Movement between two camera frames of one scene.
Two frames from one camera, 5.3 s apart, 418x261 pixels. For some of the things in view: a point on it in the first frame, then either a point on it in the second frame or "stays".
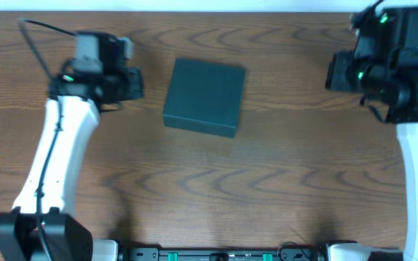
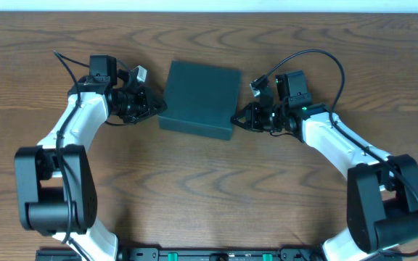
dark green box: [205, 97] stays
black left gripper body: [130, 83] -> [144, 104]
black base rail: [285, 254] stays
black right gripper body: [338, 75] -> [254, 117]
